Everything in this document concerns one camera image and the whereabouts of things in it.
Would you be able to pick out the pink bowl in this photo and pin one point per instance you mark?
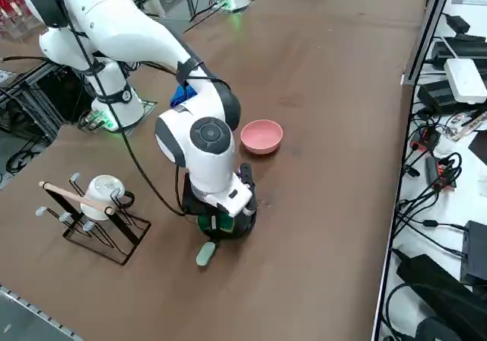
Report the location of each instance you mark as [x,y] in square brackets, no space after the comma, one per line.
[260,135]

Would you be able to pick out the white cup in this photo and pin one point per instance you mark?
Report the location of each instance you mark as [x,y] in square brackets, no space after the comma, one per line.
[99,196]

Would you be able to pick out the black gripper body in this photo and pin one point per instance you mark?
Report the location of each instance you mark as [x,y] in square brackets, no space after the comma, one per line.
[190,200]

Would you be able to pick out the blue cloth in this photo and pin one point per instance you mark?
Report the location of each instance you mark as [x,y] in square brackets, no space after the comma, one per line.
[179,97]

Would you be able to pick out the green and yellow sponge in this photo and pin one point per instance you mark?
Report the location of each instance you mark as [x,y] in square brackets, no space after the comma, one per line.
[224,225]

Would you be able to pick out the aluminium frame profile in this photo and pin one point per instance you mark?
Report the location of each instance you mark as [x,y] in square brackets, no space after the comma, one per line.
[426,32]

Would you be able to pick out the white power strip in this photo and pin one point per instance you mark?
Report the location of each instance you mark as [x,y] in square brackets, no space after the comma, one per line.
[466,80]

